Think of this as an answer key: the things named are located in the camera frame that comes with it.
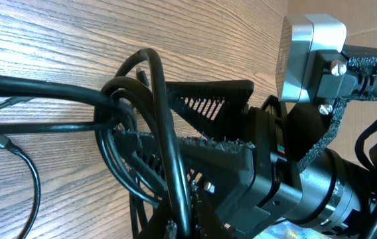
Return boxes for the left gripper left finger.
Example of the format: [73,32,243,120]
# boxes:
[135,197,177,239]

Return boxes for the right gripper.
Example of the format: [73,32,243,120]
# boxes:
[112,80,337,238]

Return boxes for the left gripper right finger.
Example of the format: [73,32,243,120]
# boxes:
[190,181,231,239]

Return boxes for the black usb cables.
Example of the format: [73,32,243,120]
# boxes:
[0,48,192,239]

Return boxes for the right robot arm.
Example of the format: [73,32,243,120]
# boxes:
[105,76,377,238]

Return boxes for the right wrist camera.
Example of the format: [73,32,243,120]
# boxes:
[275,14,347,103]

